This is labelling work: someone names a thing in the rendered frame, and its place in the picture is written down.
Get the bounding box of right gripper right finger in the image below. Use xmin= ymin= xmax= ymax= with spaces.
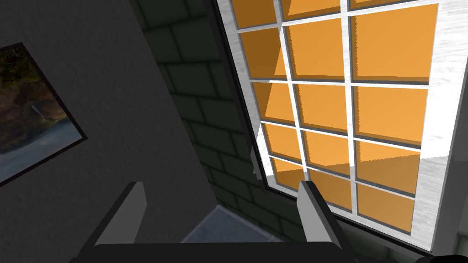
xmin=296 ymin=180 xmax=355 ymax=256

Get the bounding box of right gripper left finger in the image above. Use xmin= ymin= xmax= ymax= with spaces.
xmin=78 ymin=181 xmax=148 ymax=256

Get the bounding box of white door with orange panes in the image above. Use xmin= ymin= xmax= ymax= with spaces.
xmin=216 ymin=0 xmax=468 ymax=252

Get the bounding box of black framed landscape picture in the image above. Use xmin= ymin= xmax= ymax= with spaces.
xmin=0 ymin=42 xmax=88 ymax=188

